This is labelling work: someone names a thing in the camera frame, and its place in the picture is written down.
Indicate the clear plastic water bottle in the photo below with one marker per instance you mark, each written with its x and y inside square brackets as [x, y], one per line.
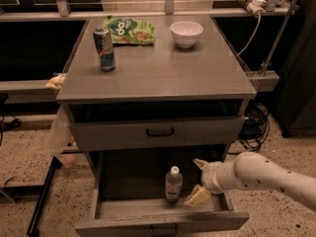
[173, 184]

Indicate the clear plastic bag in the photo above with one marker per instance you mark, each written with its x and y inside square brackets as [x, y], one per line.
[60, 142]

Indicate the energy drink can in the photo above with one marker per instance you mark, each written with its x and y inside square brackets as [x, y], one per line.
[104, 47]

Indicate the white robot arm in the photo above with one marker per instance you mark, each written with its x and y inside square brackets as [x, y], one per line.
[249, 172]

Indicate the white bowl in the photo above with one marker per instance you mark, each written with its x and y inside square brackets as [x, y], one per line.
[186, 34]

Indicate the grey middle drawer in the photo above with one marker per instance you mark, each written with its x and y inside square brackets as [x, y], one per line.
[117, 135]

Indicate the grey drawer cabinet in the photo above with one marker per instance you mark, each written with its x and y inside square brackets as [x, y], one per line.
[161, 81]

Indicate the white power strip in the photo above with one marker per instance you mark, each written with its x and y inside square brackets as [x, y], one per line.
[254, 7]

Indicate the green chip bag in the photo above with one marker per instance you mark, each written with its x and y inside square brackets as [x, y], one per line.
[130, 31]

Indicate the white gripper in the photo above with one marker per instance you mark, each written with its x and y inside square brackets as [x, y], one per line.
[209, 177]

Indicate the black metal floor frame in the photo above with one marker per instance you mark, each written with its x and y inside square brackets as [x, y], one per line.
[13, 194]

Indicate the open bottom drawer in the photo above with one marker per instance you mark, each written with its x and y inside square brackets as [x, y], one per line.
[129, 195]

